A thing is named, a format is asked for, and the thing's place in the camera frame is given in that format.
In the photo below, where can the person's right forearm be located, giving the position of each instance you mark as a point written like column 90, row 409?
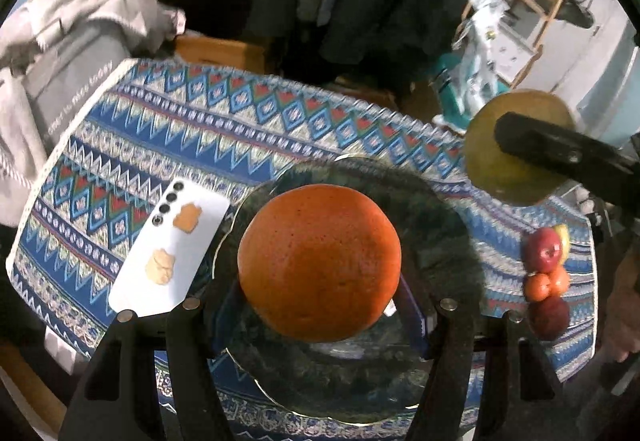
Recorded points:
column 625, row 306

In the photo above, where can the large orange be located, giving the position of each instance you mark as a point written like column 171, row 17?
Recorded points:
column 320, row 261

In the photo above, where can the white printed plastic bag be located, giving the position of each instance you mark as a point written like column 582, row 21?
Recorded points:
column 480, row 46

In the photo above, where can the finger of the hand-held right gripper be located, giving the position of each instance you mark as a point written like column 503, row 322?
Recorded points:
column 560, row 146

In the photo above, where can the small orange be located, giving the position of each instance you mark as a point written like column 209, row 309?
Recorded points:
column 560, row 281
column 536, row 287

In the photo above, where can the white smartphone with stickers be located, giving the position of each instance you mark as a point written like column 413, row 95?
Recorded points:
column 205, row 216

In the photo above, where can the blue patterned tablecloth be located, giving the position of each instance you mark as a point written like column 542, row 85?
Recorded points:
column 225, row 121

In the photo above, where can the wooden shelf rack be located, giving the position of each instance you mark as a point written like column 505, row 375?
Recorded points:
column 545, row 6

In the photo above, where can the dark red apple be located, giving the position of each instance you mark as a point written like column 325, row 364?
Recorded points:
column 550, row 318

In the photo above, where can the yellow lemon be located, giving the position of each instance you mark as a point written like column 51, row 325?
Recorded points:
column 564, row 236
column 490, row 156

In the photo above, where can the white patterned box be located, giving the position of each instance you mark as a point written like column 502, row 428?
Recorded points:
column 517, row 48

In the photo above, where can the grey garment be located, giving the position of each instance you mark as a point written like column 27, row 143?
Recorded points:
column 160, row 16

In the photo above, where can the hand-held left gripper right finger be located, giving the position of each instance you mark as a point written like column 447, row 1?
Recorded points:
column 412, row 321

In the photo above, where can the beige fleece garment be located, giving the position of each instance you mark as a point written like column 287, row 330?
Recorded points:
column 20, row 131

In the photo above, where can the grey printed fabric bag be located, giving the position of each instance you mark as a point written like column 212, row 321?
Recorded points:
column 75, row 71

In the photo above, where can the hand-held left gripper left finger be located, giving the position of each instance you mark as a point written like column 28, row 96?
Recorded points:
column 226, row 308

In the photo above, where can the dark glass plate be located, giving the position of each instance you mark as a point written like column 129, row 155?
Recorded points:
column 435, row 231

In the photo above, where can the wooden drawer box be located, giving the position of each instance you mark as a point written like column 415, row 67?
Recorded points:
column 220, row 53

